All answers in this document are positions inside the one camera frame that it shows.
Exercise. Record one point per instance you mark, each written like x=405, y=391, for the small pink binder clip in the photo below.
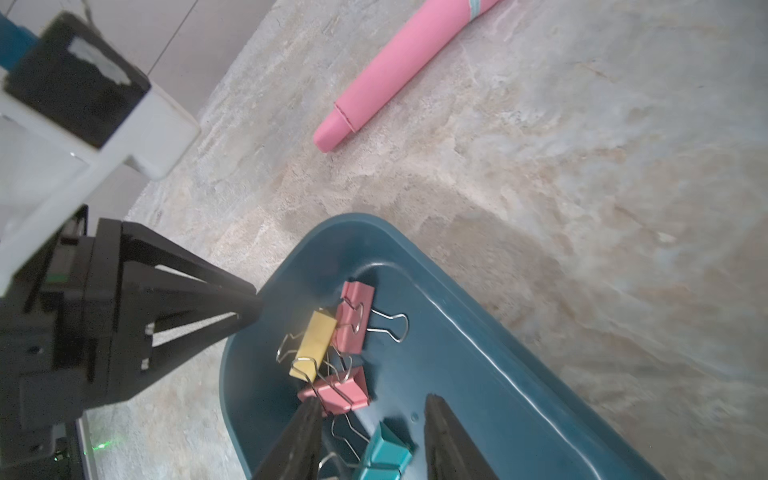
x=353, y=314
x=339, y=391

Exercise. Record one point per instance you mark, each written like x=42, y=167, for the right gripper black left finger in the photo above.
x=297, y=453

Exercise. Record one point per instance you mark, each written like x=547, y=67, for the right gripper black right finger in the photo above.
x=449, y=451

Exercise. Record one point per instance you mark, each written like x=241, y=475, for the small yellow binder clip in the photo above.
x=307, y=349

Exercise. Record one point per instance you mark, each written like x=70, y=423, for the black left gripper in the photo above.
x=62, y=352

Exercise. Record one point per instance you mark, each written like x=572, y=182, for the teal plastic storage box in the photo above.
x=431, y=337

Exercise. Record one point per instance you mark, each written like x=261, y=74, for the pink toy microphone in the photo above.
x=422, y=37

